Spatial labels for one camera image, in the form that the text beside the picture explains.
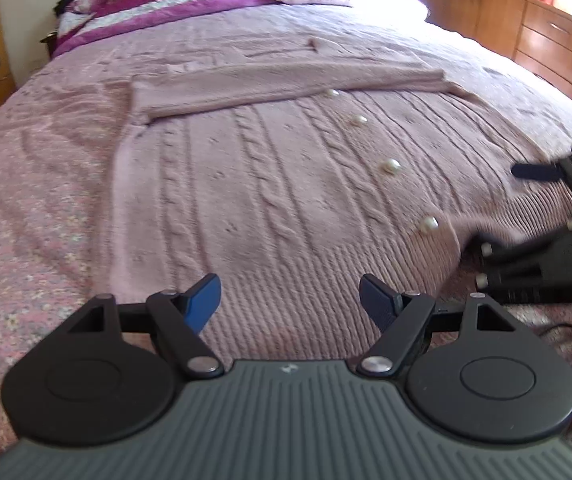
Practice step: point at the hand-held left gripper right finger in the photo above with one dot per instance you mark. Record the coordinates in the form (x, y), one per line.
(378, 302)

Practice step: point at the purple white striped quilt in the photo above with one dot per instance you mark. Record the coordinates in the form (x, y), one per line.
(166, 5)

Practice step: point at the wooden dresser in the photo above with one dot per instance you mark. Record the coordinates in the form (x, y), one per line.
(515, 20)

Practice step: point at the dark wooden nightstand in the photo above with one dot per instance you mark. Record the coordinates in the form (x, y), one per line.
(50, 45)

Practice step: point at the pink knitted cardigan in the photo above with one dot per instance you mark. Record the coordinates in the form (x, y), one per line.
(291, 185)

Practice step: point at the pink floral bedspread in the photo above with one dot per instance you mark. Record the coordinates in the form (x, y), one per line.
(26, 210)

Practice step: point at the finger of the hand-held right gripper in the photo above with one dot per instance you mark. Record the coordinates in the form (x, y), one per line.
(535, 171)
(510, 265)

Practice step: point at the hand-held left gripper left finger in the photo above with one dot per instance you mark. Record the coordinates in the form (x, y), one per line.
(201, 302)

